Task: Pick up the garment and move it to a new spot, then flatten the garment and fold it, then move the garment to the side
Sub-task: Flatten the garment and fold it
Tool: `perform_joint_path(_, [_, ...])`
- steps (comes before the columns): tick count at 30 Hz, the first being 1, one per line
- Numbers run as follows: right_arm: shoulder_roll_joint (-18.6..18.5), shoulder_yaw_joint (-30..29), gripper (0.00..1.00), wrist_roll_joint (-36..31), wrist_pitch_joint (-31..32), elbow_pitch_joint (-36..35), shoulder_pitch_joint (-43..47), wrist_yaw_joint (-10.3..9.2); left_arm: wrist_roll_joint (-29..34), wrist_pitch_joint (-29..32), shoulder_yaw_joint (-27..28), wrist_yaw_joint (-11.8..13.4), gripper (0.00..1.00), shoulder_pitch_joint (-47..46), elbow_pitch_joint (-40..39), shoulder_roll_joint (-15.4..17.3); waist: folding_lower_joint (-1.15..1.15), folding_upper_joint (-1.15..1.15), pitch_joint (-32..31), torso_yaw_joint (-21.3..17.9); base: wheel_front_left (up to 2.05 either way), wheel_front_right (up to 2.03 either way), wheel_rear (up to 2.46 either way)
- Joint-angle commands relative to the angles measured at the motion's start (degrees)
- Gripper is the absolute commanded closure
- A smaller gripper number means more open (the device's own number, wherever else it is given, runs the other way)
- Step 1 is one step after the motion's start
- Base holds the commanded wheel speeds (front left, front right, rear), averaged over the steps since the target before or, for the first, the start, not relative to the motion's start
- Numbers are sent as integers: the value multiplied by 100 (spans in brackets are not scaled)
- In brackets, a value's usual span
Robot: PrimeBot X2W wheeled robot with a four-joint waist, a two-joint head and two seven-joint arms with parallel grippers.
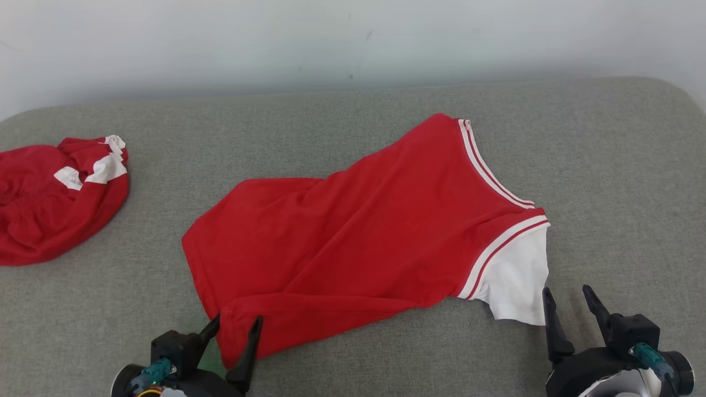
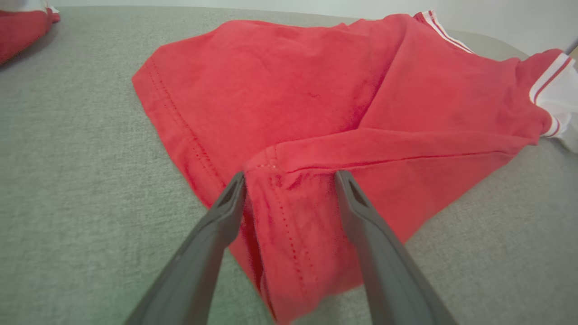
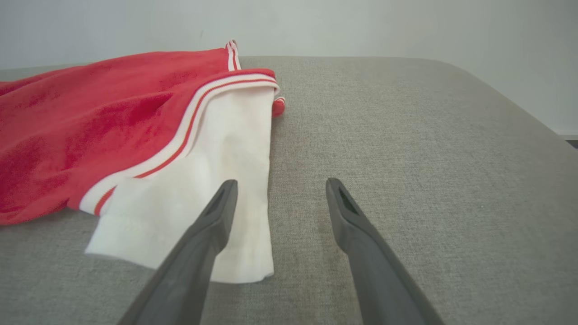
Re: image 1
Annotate grey fabric sofa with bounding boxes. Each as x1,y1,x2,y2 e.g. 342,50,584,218
0,77,706,397

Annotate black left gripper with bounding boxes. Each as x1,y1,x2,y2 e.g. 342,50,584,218
110,313,263,397

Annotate red white Bulls shorts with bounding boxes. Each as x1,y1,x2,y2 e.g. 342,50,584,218
0,135,130,267

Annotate teal gripper connector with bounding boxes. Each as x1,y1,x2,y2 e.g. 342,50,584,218
629,342,676,381
141,357,177,387

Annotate teal left gripper connector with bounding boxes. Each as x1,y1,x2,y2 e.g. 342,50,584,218
141,357,177,387

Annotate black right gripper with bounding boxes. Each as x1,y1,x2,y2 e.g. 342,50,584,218
542,285,696,397

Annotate red white Bulls jersey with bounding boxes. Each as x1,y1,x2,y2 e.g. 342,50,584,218
181,113,551,370

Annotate teal right gripper connector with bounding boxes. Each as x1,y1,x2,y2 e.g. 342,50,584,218
629,342,676,381

